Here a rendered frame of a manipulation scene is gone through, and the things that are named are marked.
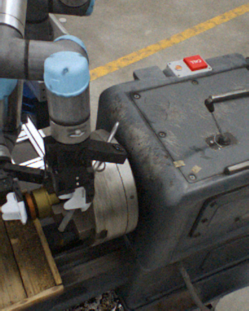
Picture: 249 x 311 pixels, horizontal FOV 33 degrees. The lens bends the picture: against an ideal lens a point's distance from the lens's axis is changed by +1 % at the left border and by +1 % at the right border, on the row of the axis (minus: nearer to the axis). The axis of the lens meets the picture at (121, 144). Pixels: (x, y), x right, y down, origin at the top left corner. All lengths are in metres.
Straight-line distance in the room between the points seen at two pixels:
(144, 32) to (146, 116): 2.65
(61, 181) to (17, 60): 0.24
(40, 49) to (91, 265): 0.75
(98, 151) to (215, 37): 3.22
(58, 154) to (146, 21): 3.23
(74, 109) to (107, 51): 2.80
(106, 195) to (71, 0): 0.65
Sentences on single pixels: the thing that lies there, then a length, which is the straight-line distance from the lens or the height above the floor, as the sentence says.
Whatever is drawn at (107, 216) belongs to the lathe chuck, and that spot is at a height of 1.15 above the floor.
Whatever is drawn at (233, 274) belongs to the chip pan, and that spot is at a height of 0.54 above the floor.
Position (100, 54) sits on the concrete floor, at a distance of 3.47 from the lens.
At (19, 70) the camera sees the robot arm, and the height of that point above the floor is 1.57.
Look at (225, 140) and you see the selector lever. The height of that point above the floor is 1.26.
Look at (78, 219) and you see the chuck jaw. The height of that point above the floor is 1.10.
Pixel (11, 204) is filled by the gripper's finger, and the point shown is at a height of 1.10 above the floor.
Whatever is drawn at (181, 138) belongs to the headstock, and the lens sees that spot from 1.15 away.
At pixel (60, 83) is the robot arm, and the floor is 1.62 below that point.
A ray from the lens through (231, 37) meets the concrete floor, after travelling 4.03.
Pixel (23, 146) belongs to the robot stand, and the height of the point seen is 0.21.
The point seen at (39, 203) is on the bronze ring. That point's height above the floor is 1.12.
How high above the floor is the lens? 2.07
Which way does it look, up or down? 48 degrees down
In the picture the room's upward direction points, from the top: 11 degrees clockwise
